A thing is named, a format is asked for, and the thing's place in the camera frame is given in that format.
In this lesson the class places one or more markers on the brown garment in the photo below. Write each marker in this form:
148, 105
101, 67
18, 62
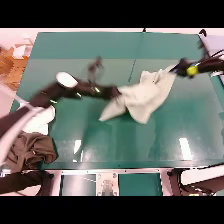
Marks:
31, 150

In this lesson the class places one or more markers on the cream T-shirt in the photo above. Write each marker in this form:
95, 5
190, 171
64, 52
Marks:
143, 96

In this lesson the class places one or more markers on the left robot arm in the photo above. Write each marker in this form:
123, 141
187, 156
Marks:
50, 95

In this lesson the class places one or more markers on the silver frame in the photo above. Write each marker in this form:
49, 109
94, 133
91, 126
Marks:
107, 184

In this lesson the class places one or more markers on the white garment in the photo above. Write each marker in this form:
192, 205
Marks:
40, 121

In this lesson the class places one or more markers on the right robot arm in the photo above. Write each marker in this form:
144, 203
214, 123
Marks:
213, 66

